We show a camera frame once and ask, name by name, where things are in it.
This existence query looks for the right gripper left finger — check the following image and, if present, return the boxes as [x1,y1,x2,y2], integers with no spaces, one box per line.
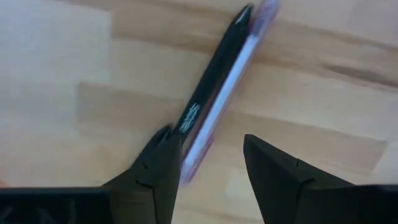
[102,124,183,224]

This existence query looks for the black marker pen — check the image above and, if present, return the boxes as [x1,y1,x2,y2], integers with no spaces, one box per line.
[170,3,254,139]

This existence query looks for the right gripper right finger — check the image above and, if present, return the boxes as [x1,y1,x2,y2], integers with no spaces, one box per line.
[243,134,354,224]

